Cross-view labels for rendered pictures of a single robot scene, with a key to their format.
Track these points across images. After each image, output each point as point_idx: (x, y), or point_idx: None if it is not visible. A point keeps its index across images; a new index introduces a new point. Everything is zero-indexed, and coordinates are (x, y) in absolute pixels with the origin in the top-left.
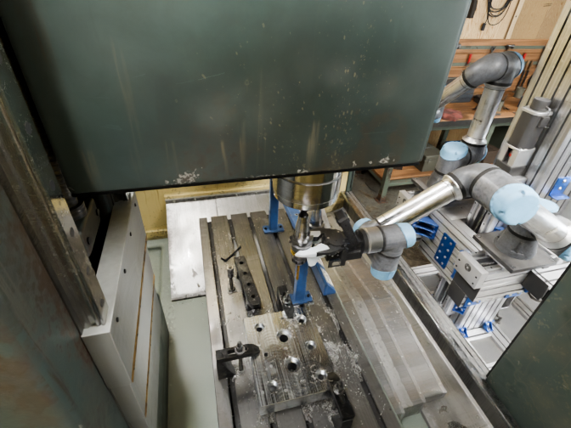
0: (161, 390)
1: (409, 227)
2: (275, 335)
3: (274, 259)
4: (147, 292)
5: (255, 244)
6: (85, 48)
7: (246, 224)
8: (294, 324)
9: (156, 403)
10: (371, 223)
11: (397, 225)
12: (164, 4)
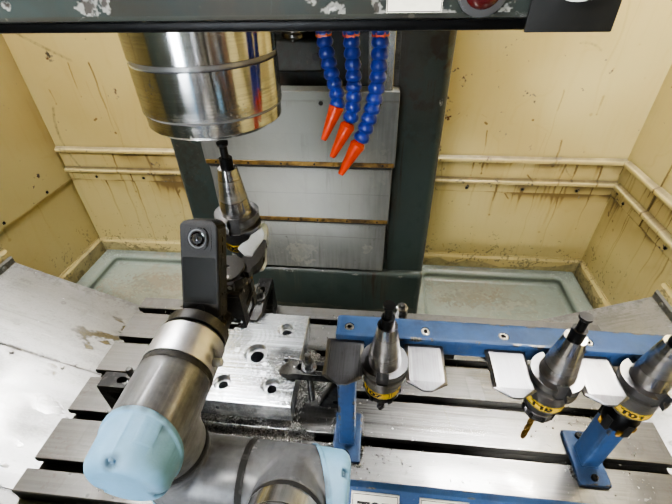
0: (310, 295)
1: (109, 441)
2: (263, 344)
3: (466, 428)
4: (335, 198)
5: (516, 402)
6: None
7: (593, 403)
8: (266, 372)
9: (267, 261)
10: (295, 467)
11: (143, 405)
12: None
